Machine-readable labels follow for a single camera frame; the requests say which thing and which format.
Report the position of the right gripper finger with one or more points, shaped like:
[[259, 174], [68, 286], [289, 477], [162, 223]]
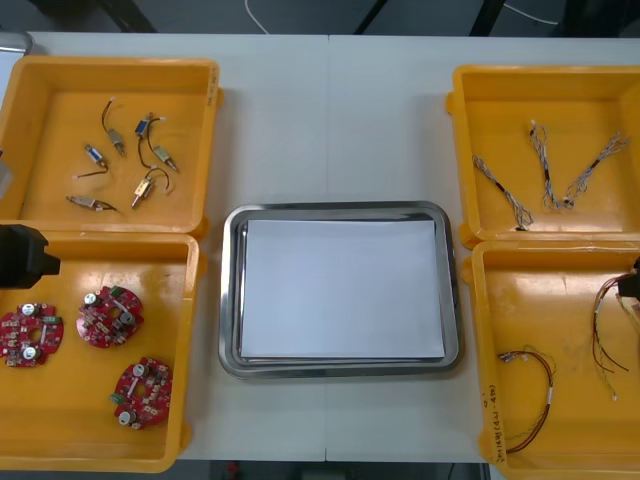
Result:
[[637, 264], [631, 289]]

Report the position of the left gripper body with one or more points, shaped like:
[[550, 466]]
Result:
[[22, 257]]

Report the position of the round red circuit board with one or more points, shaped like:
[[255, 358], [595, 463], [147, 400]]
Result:
[[30, 335], [111, 317], [142, 392]]

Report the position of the white label metal solenoid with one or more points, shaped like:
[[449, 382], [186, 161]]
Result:
[[82, 201]]

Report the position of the blue label metal solenoid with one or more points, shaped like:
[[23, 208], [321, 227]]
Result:
[[94, 154]]

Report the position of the yellow-orange plastic bin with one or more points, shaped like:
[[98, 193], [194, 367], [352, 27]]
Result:
[[75, 415], [550, 310], [45, 75], [500, 100]]

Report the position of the group of metal solenoids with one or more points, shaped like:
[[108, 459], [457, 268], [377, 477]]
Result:
[[116, 136]]

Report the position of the steel tray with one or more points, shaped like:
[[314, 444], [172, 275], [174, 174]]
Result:
[[227, 300]]

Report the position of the grey metal container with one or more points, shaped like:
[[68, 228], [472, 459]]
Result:
[[15, 42]]

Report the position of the white sheet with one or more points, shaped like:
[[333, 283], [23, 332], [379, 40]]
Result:
[[340, 290]]

